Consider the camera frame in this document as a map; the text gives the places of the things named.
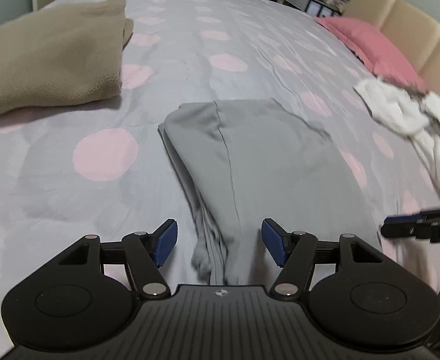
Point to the white crinkled garment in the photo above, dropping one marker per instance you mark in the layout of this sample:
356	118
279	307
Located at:
392	108

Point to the grey shirt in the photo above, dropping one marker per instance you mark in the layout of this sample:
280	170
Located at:
272	165

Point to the taupe garment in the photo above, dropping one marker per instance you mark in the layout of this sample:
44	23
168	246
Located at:
417	93

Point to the white nightstand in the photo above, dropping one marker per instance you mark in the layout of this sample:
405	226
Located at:
298	2

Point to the beige fleece blanket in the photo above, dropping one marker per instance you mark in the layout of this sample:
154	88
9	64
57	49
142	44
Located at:
47	56

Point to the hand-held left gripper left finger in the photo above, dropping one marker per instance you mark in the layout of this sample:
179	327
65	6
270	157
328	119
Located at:
166	243

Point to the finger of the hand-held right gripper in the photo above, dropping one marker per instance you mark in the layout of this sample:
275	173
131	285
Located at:
403	228

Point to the pink pillow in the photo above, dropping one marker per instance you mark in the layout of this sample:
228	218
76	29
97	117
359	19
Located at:
373	45

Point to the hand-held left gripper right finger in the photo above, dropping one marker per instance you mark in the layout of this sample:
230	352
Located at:
274	242

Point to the cream padded headboard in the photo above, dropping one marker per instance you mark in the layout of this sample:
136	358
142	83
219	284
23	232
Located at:
403	18

